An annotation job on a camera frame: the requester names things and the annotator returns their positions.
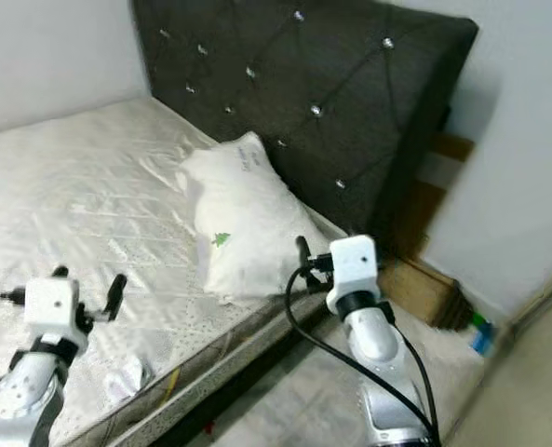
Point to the white pillow with tree print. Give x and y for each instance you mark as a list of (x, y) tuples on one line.
[(252, 223)]

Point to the white quilted mattress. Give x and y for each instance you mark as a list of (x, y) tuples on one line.
[(71, 186)]

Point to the brown cardboard box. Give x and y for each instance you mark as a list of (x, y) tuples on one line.
[(420, 284)]

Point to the dark bed base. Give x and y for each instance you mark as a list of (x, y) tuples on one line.
[(238, 391)]

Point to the green blue small bottle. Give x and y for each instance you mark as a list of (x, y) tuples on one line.
[(482, 333)]

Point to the dark tufted headboard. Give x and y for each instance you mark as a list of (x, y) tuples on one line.
[(313, 74)]

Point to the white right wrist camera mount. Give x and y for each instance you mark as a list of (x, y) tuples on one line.
[(353, 263)]

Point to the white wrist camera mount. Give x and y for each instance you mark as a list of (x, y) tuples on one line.
[(353, 263), (52, 303)]

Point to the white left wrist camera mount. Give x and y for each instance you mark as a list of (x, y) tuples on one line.
[(52, 303)]

